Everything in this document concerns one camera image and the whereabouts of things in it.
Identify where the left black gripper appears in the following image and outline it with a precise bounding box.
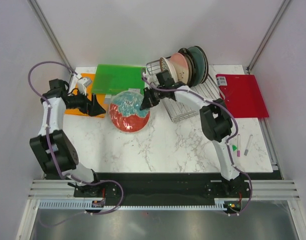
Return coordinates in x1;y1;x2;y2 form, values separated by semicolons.
65;87;105;117

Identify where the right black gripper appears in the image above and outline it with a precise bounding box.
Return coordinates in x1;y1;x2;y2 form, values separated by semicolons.
140;85;166;110

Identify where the red blue flower plate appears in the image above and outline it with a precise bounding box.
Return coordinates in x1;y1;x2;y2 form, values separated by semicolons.
108;90;150;133

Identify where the brown floral pattern plate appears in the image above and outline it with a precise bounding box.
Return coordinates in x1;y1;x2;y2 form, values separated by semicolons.
159;57;178;82

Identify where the pink beige leaf plate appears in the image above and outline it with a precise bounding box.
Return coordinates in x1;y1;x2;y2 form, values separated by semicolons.
170;52;189;85

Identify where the dark red rimmed beige plate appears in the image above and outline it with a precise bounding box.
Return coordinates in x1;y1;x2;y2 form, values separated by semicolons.
185;54;193;87

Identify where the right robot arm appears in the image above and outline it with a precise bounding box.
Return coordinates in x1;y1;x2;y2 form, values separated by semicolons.
140;70;240;197

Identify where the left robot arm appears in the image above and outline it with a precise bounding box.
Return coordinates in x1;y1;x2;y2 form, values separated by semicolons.
29;79;106;197

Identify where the orange plastic folder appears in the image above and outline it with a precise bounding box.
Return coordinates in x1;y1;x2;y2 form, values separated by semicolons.
65;73;111;116

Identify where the green plastic folder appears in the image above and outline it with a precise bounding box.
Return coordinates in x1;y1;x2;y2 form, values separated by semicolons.
91;64;146;95

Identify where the teal green plate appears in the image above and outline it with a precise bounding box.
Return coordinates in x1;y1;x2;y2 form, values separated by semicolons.
188;46;205;87

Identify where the black gold rimmed plate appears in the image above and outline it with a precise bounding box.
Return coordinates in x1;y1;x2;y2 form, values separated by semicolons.
178;48;196;87

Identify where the dark striped plate behind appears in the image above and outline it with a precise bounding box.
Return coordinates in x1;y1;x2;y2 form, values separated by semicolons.
197;46;209;84

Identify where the red plastic folder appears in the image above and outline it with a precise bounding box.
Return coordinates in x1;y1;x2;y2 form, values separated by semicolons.
216;74;269;119

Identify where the white pink pen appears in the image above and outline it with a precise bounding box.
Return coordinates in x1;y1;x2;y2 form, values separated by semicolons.
237;134;241;157

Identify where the white grey pen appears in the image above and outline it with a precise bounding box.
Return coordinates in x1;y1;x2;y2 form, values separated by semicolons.
244;134;253;156

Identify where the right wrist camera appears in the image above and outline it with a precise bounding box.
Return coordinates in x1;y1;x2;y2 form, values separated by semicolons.
146;75;155;84

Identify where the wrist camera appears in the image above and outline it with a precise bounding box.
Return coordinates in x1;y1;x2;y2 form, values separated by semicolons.
146;75;155;84
77;77;92;96

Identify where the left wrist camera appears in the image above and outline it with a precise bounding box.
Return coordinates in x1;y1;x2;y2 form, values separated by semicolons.
77;77;92;96

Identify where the metal wire dish rack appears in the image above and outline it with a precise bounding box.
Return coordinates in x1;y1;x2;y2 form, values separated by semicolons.
146;60;221;122

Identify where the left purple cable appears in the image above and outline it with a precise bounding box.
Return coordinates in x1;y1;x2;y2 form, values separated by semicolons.
27;61;125;228

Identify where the purple cable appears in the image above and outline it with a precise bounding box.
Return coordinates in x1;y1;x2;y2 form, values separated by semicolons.
141;68;253;217
27;61;125;228

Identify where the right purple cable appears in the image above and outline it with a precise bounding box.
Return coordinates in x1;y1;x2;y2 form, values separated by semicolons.
141;68;253;217

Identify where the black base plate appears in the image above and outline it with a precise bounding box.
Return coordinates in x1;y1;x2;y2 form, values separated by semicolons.
74;172;251;205

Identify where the white cable duct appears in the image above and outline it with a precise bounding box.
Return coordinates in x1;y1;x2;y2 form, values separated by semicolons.
38;199;227;211

